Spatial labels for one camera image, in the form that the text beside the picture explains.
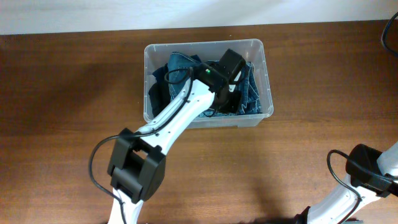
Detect blue denim jeans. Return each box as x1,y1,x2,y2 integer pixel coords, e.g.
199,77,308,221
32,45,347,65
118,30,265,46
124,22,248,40
167,52,262,118

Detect black Nike garment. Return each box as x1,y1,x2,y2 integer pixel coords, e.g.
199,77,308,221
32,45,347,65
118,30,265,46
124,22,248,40
148,64,170,117

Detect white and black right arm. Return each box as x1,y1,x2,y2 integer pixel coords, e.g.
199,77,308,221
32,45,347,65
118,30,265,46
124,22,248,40
293,144,397,224

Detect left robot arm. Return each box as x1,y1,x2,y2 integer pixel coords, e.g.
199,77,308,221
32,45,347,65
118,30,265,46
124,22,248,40
107,49,247,223

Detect clear plastic storage bin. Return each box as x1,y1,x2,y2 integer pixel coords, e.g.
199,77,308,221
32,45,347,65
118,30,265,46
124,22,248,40
143,39,274,129

